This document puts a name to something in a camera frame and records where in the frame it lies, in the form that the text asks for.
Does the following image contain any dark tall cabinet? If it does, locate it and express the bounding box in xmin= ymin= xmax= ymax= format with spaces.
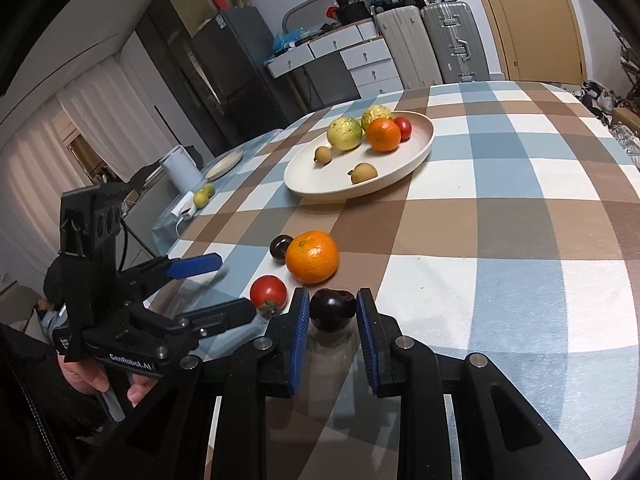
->
xmin=135 ymin=0 xmax=236 ymax=158

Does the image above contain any brown-spotted guava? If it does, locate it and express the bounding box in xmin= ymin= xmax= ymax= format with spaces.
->
xmin=361 ymin=105 xmax=393 ymax=131

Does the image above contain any white curtain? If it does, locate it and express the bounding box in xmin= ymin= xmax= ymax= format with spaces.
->
xmin=0 ymin=52 xmax=166 ymax=286

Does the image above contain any brown and blue checked tablecloth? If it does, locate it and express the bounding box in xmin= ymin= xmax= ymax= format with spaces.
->
xmin=165 ymin=80 xmax=640 ymax=480

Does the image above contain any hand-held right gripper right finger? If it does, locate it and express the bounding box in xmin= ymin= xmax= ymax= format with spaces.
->
xmin=356 ymin=287 xmax=592 ymax=480

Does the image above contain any smooth yellow-green guava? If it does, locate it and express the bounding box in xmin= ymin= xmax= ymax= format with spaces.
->
xmin=327 ymin=116 xmax=363 ymax=151

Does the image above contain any small cardboard box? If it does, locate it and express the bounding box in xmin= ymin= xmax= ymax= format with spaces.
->
xmin=610 ymin=107 xmax=640 ymax=129

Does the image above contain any small beige plate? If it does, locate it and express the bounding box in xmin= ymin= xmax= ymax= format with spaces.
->
xmin=205 ymin=151 xmax=244 ymax=181

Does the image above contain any dark purple plum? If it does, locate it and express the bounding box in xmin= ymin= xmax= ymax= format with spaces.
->
xmin=309 ymin=288 xmax=357 ymax=333
xmin=270 ymin=234 xmax=295 ymax=264

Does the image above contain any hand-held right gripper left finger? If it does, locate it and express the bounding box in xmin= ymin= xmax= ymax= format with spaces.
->
xmin=107 ymin=287 xmax=312 ymax=480

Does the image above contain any person's left hand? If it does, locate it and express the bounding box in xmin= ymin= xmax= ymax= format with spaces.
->
xmin=60 ymin=355 xmax=157 ymax=408

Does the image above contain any silver suitcase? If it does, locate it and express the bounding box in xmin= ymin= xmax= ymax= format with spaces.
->
xmin=420 ymin=1 xmax=491 ymax=85

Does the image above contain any grey arched mirror frame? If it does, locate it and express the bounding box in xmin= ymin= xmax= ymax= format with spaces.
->
xmin=281 ymin=0 xmax=342 ymax=36

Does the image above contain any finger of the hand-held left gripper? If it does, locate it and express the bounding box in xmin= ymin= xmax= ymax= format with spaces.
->
xmin=175 ymin=298 xmax=258 ymax=339
xmin=120 ymin=253 xmax=224 ymax=307

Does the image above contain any white charger device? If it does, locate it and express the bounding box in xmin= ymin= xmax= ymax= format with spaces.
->
xmin=170 ymin=191 xmax=197 ymax=219

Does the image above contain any orange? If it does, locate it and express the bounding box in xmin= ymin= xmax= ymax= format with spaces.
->
xmin=286 ymin=230 xmax=340 ymax=284
xmin=366 ymin=118 xmax=402 ymax=153

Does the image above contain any large cardboard box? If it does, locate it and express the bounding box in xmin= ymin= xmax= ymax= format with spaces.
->
xmin=162 ymin=0 xmax=216 ymax=36

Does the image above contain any pile of sneakers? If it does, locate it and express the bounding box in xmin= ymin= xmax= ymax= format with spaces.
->
xmin=570 ymin=80 xmax=627 ymax=117

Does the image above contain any wooden shoe rack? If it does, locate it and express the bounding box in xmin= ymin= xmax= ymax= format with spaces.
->
xmin=617 ymin=25 xmax=640 ymax=87

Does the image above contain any large cream plate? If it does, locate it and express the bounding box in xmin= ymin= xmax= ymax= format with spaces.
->
xmin=283 ymin=110 xmax=436 ymax=197

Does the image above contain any white kettle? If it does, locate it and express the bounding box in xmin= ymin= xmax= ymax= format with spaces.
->
xmin=160 ymin=145 xmax=203 ymax=193

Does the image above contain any beige suitcase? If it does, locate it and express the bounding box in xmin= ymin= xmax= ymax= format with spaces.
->
xmin=372 ymin=5 xmax=444 ymax=90

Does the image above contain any wooden door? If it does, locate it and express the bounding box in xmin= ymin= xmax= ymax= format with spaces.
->
xmin=462 ymin=0 xmax=587 ymax=84

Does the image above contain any blue plastic bag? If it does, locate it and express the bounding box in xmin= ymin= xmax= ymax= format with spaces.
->
xmin=272 ymin=27 xmax=306 ymax=51

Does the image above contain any grey refrigerator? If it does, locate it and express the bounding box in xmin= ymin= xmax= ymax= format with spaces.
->
xmin=192 ymin=7 xmax=293 ymax=128

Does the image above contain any white desk with drawers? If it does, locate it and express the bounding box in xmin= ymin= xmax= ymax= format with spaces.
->
xmin=265 ymin=20 xmax=404 ymax=107

